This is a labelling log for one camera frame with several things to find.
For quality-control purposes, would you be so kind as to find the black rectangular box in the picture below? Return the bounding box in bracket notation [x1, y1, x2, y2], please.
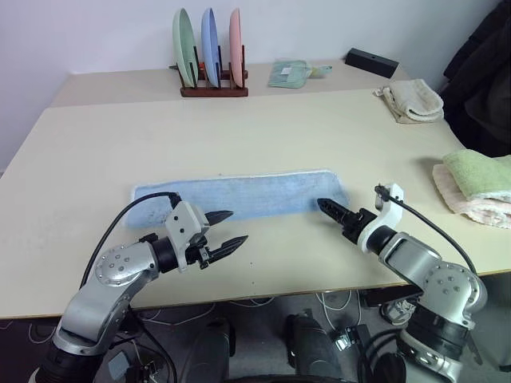
[344, 47, 401, 79]

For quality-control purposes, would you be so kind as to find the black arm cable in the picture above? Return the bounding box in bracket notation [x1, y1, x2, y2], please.
[81, 191, 184, 289]
[374, 184, 478, 277]

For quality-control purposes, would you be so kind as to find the light blue towel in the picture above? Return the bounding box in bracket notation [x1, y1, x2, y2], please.
[126, 168, 349, 231]

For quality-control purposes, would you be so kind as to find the folded green towel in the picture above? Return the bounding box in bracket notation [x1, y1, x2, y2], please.
[442, 149, 511, 203]

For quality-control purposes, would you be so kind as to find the dark rounded robot leg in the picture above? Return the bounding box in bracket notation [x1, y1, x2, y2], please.
[282, 312, 341, 383]
[178, 318, 237, 383]

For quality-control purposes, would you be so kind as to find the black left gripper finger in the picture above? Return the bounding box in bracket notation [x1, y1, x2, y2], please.
[207, 235, 250, 263]
[205, 210, 234, 226]

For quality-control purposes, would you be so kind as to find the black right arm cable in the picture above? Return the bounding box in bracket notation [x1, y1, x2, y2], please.
[374, 184, 478, 277]

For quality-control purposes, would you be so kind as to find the folded cream towel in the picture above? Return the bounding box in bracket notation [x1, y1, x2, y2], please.
[373, 78, 446, 125]

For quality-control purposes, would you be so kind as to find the dark jacket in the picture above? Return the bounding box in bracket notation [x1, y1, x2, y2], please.
[442, 0, 511, 159]

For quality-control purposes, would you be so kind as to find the green plate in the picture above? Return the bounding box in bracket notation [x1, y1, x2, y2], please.
[172, 8, 200, 89]

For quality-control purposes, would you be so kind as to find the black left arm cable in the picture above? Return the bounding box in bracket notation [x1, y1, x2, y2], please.
[81, 191, 184, 289]

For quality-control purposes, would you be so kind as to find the small black connector box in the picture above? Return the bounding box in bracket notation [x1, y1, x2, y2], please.
[336, 324, 371, 353]

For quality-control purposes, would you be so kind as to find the black bar under table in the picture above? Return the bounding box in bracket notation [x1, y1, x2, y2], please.
[364, 286, 422, 309]

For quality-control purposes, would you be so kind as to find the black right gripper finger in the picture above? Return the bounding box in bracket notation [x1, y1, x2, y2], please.
[319, 203, 348, 226]
[317, 198, 353, 217]

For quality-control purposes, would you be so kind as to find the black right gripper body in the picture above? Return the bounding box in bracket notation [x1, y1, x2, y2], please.
[341, 207, 378, 245]

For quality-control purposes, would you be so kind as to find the blue plate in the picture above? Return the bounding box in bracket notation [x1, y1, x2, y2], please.
[200, 7, 222, 87]

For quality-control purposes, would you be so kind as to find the white sneaker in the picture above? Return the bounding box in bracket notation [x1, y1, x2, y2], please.
[384, 298, 417, 325]

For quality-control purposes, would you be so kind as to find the pink plate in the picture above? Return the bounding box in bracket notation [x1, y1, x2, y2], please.
[228, 8, 245, 89]

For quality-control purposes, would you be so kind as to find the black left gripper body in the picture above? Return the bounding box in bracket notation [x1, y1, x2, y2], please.
[185, 231, 213, 270]

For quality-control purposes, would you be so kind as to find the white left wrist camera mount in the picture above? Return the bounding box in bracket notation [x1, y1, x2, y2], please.
[164, 201, 211, 274]

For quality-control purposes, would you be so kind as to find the folded pink towel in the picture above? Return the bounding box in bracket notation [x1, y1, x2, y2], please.
[432, 163, 511, 231]

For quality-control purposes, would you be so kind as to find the folded green checked cloth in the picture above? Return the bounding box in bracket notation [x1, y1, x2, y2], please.
[267, 58, 311, 89]

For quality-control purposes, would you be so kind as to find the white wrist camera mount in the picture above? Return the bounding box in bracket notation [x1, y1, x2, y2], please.
[356, 183, 406, 255]
[164, 201, 211, 274]

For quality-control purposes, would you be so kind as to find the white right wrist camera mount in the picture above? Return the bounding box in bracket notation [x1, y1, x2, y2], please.
[356, 183, 406, 255]

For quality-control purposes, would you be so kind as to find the dark wooden plate rack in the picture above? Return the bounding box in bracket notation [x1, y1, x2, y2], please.
[169, 45, 249, 98]

